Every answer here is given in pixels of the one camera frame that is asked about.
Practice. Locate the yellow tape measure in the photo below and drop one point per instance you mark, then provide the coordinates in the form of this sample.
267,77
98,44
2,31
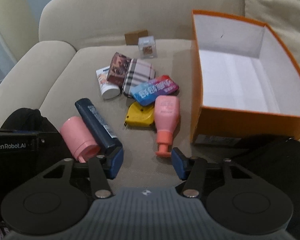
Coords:
140,116

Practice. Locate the dark blue shampoo bottle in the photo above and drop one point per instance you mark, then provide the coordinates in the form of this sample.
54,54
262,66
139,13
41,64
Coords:
98,127

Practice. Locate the brown cube box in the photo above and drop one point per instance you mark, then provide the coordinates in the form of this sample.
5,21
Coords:
132,38

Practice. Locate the orange cardboard box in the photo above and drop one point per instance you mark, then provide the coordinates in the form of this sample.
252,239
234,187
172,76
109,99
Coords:
245,81

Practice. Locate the plaid glasses case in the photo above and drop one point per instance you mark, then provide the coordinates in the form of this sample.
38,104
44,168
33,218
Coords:
139,71

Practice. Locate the maroon photo card box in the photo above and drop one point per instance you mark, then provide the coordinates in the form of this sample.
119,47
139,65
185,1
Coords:
118,69

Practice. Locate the white Vaseline tube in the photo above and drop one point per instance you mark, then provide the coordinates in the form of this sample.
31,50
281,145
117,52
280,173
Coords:
108,90

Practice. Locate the beige sofa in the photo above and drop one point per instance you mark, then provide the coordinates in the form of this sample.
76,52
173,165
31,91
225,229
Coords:
77,37

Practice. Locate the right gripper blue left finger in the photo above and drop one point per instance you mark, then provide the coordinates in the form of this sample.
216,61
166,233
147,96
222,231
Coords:
102,168

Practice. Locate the clear plastic cube box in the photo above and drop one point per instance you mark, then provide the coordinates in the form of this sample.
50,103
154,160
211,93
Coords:
147,47

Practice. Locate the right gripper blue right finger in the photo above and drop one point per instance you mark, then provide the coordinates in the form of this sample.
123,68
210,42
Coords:
190,170

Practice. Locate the pink cylindrical cup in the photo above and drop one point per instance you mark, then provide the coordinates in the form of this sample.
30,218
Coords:
79,140

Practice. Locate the blue red snack packet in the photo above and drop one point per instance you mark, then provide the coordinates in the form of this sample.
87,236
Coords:
146,93

